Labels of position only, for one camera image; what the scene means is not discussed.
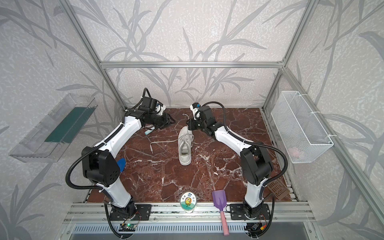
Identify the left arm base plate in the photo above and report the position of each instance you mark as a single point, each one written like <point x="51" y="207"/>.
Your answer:
<point x="140" y="212"/>

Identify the white wire mesh basket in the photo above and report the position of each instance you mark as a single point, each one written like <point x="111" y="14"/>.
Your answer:
<point x="299" y="126"/>

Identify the brown slotted litter scoop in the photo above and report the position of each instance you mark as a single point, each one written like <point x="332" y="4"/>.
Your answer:
<point x="280" y="190"/>

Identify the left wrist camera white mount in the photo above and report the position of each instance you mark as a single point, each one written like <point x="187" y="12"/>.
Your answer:
<point x="160" y="108"/>

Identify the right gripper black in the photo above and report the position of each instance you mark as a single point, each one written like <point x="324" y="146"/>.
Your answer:
<point x="193" y="124"/>

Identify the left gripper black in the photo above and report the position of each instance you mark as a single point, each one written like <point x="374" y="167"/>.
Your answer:
<point x="163" y="120"/>

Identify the green circuit board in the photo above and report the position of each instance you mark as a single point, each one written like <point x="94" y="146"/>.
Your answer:
<point x="128" y="227"/>

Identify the blue wooden handled spatula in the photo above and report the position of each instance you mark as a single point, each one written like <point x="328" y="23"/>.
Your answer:
<point x="121" y="164"/>

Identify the white sneaker shoe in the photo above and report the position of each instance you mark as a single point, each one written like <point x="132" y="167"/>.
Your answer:
<point x="186" y="160"/>

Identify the clear plastic wall tray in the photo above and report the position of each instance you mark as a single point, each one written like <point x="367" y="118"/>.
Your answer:
<point x="47" y="142"/>

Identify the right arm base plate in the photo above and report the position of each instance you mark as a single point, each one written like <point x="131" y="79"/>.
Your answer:
<point x="244" y="212"/>

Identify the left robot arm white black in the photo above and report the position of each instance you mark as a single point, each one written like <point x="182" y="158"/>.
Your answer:
<point x="99" y="162"/>

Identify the pink item in basket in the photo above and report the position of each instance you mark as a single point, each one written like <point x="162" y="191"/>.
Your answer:
<point x="295" y="153"/>

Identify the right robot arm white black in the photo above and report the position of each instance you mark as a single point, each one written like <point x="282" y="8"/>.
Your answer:
<point x="256" y="163"/>

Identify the right circuit board with wires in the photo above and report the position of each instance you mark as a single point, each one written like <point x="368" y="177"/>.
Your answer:
<point x="255" y="227"/>

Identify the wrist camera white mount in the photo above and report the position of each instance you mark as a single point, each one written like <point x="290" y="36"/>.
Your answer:
<point x="160" y="108"/>
<point x="195" y="109"/>

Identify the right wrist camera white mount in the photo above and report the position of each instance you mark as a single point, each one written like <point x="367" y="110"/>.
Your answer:
<point x="195" y="109"/>

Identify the purple pink toy shovel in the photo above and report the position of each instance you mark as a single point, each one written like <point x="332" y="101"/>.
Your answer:
<point x="220" y="202"/>

